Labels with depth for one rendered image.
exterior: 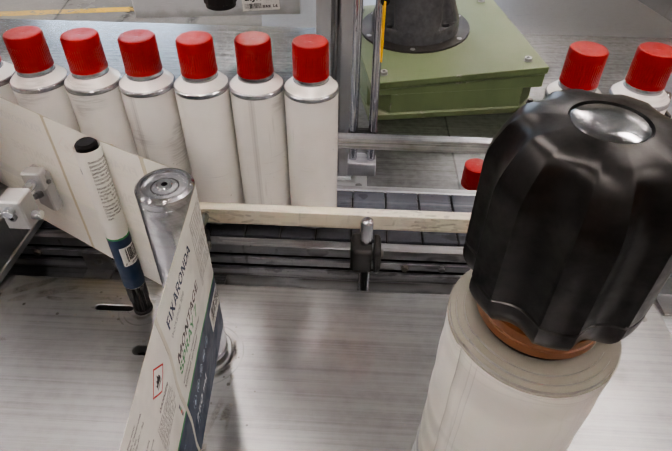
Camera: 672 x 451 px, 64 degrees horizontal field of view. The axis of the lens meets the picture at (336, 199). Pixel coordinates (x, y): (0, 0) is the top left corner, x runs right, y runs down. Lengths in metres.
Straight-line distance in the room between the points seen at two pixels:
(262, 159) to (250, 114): 0.05
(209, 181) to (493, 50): 0.55
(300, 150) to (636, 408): 0.36
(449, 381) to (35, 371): 0.36
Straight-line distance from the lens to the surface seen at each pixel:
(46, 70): 0.58
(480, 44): 0.96
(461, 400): 0.30
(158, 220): 0.36
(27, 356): 0.55
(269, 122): 0.52
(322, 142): 0.52
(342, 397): 0.46
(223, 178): 0.56
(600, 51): 0.53
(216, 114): 0.52
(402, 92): 0.85
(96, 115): 0.56
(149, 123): 0.54
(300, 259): 0.58
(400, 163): 0.77
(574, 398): 0.28
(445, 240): 0.59
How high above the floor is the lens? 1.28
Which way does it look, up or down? 40 degrees down
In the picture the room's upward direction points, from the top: 1 degrees clockwise
